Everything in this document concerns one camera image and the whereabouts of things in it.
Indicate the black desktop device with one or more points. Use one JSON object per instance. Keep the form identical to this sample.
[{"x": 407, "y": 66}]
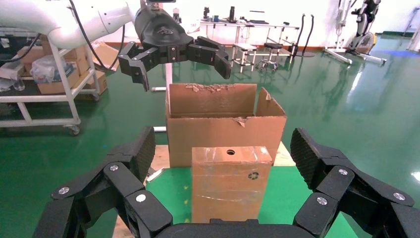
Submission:
[{"x": 206, "y": 12}]

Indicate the large open brown carton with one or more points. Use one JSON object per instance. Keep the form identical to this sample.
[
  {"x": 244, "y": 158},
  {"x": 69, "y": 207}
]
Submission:
[{"x": 223, "y": 141}]

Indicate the flat cardboard sheet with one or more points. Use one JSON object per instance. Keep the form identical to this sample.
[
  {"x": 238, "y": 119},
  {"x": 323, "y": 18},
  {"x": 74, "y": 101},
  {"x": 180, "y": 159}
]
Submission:
[{"x": 105, "y": 54}]

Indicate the white square stool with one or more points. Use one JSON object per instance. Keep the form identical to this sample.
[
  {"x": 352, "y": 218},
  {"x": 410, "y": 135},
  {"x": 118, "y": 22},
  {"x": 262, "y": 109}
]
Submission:
[{"x": 244, "y": 47}]

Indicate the clear plastic bag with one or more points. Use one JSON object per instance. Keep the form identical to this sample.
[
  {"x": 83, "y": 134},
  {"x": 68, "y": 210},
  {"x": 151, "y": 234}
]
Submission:
[{"x": 46, "y": 69}]

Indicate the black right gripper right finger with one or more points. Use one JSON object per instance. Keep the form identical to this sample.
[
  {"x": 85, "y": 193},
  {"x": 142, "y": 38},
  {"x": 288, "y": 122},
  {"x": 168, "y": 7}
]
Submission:
[{"x": 338, "y": 177}]

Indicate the white frame trolley cart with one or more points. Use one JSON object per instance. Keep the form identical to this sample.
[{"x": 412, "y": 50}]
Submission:
[{"x": 67, "y": 85}]

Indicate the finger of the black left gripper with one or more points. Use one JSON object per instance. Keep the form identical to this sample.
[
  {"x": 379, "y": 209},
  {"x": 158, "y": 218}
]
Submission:
[
  {"x": 134, "y": 64},
  {"x": 210, "y": 52}
]

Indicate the black bottle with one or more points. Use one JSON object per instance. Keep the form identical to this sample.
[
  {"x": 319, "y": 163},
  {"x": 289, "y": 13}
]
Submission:
[{"x": 232, "y": 14}]

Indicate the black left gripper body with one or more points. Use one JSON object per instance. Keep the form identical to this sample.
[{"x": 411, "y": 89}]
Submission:
[{"x": 160, "y": 33}]

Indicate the black keyboard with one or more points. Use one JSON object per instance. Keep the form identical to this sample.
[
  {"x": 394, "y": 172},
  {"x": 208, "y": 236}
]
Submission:
[{"x": 259, "y": 22}]

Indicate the brown cardboard storage box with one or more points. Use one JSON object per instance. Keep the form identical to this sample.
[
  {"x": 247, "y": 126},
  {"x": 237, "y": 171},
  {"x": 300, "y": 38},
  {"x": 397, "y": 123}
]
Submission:
[
  {"x": 55, "y": 88},
  {"x": 78, "y": 60},
  {"x": 100, "y": 83},
  {"x": 29, "y": 54}
]

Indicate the white tube table frame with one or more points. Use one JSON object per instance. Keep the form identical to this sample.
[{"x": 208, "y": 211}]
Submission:
[{"x": 169, "y": 74}]

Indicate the small brown cardboard box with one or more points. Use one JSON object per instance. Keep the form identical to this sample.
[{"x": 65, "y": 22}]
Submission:
[{"x": 226, "y": 190}]

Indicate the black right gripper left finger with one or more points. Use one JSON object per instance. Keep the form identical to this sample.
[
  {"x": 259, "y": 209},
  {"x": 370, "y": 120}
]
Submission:
[{"x": 124, "y": 177}]

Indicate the black white exercise machine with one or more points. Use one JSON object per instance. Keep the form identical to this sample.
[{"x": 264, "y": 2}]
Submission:
[{"x": 364, "y": 19}]

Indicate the white metal floor rig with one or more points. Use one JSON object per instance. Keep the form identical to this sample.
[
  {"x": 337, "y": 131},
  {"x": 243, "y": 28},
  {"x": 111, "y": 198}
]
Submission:
[{"x": 336, "y": 55}]

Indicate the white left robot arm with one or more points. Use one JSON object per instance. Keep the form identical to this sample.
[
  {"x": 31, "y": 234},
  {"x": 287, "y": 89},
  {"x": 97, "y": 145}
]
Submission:
[{"x": 59, "y": 19}]

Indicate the black round swivel stool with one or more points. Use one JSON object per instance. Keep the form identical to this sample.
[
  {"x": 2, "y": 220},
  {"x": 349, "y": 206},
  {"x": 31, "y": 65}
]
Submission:
[{"x": 269, "y": 46}]

